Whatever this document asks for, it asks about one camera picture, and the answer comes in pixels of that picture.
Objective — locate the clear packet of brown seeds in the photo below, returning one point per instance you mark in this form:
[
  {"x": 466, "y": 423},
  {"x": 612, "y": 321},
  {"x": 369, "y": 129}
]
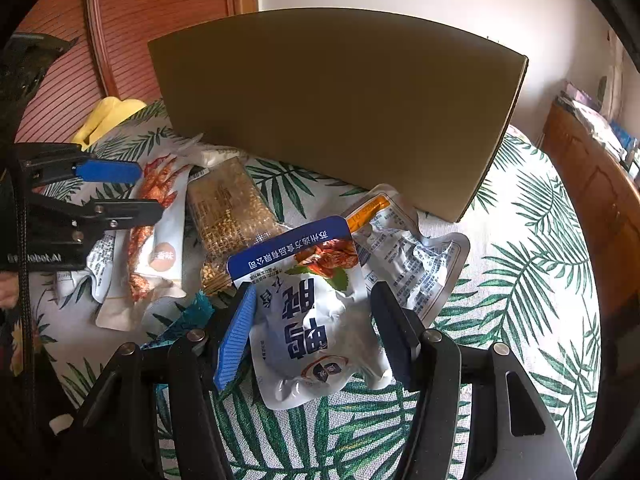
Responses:
[{"x": 225, "y": 215}]

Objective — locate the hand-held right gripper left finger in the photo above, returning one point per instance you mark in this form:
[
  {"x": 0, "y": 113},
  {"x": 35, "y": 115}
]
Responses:
[{"x": 235, "y": 335}]

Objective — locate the silver packet with orange label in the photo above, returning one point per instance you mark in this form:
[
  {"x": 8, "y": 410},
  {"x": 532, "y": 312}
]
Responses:
[{"x": 415, "y": 265}]

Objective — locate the person's left hand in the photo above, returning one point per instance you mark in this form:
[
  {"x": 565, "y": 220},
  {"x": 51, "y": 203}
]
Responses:
[{"x": 7, "y": 290}]

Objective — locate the teal snack packet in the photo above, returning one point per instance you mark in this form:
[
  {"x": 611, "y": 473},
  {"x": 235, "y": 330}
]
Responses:
[{"x": 192, "y": 312}]

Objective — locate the blue and white snack packet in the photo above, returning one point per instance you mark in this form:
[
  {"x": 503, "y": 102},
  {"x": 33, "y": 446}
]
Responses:
[{"x": 310, "y": 310}]

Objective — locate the wooden side cabinet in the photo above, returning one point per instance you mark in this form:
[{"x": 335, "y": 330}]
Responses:
[{"x": 595, "y": 210}]

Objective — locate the silvery packet with small text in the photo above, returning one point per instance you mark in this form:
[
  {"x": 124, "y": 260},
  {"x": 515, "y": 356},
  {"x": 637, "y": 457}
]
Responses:
[{"x": 97, "y": 265}]

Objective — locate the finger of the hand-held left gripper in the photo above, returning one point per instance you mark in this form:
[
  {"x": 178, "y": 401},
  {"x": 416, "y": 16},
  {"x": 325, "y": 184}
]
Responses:
[
  {"x": 130, "y": 211},
  {"x": 110, "y": 171}
]

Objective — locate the white curtain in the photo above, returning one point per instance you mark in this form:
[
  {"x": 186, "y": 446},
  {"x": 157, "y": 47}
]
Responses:
[{"x": 617, "y": 75}]

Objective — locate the white packet with barcode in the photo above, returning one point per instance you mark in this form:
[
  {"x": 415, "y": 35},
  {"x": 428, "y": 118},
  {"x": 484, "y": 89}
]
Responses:
[{"x": 215, "y": 155}]

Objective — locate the brown cardboard box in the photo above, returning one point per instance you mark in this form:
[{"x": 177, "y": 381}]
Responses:
[{"x": 340, "y": 125}]

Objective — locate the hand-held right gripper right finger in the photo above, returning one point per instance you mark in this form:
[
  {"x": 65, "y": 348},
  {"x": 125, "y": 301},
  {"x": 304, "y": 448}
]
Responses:
[{"x": 397, "y": 345}]

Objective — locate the clutter pile on cabinet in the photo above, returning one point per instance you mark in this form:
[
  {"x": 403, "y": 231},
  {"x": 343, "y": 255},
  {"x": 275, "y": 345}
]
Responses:
[{"x": 595, "y": 120}]

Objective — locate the wooden slatted headboard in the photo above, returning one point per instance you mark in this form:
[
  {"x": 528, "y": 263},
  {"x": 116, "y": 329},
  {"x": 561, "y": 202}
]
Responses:
[{"x": 150, "y": 25}]

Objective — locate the leaf print bed sheet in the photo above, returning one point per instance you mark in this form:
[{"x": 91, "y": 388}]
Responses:
[{"x": 525, "y": 280}]

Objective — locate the white packet with red-orange print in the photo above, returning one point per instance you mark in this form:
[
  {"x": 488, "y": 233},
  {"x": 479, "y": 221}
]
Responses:
[{"x": 160, "y": 230}]

